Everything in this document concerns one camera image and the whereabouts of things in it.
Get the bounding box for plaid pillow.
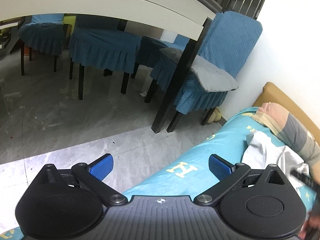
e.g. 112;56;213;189
251;102;320;168

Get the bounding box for yellow-green stool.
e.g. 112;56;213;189
62;15;76;32

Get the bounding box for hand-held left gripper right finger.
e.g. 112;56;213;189
194;154;288;207

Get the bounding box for person's right hand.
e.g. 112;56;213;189
299;214;310;239

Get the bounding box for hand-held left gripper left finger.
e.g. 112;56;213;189
37;153;128;207

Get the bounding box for grey seat cushion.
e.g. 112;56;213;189
159;47;185;63
191;54;239;92

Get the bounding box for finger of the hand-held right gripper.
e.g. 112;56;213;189
291;170;320;193

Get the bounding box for white dining table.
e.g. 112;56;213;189
0;0;223;133

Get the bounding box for white box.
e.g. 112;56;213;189
161;29;178;42

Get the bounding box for yellow slippers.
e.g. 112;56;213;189
206;107;222;125

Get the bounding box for mustard yellow headboard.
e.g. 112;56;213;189
251;81;320;140

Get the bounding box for white printed t-shirt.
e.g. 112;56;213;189
240;131;313;193

